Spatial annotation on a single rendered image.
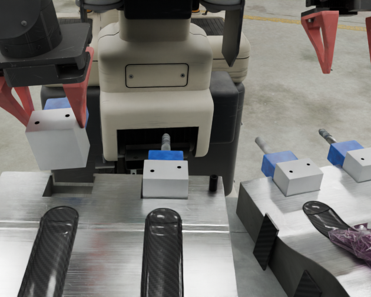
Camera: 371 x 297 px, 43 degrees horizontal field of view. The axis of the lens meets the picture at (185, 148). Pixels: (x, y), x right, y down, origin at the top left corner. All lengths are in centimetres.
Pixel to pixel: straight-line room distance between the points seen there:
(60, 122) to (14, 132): 192
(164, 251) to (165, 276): 3
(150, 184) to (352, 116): 225
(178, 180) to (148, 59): 42
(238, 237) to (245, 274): 6
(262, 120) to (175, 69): 163
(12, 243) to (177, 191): 18
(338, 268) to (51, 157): 31
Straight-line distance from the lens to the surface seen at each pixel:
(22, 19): 35
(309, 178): 61
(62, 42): 45
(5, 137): 238
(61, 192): 58
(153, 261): 47
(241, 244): 61
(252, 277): 58
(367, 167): 66
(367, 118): 273
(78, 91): 44
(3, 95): 46
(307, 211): 60
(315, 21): 63
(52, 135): 49
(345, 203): 62
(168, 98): 91
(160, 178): 51
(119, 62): 89
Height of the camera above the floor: 123
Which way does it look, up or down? 34 degrees down
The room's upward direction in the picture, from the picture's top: 3 degrees clockwise
